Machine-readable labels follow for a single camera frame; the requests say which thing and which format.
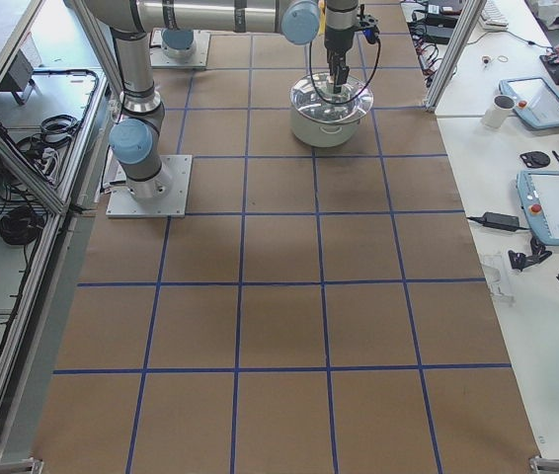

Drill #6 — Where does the blue teach pendant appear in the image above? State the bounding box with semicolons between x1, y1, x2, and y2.
499;77;559;130
516;170;559;246

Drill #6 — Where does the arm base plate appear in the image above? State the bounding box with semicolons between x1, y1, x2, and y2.
150;29;210;70
106;155;193;218

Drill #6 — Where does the pale green cooking pot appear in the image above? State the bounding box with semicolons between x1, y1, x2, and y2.
290;107;361;148

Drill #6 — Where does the glass pot lid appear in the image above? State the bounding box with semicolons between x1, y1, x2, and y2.
289;72;374;123

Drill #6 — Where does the black power brick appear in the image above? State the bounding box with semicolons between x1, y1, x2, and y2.
467;211;528;232

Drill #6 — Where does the blue teach pendant near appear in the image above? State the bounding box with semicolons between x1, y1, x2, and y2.
516;170;559;246

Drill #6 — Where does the blue teach pendant far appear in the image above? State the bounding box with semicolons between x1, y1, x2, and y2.
499;77;559;130

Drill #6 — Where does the white mug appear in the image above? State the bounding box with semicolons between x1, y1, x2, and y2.
481;94;516;129

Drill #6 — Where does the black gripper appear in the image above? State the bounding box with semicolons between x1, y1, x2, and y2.
324;26;354;93

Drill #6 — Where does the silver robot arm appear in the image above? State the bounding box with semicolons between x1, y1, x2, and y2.
71;0;359;200

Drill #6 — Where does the aluminium frame post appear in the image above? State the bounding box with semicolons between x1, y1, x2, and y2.
424;0;485;113

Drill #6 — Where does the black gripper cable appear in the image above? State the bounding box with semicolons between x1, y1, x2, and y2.
306;29;383;103

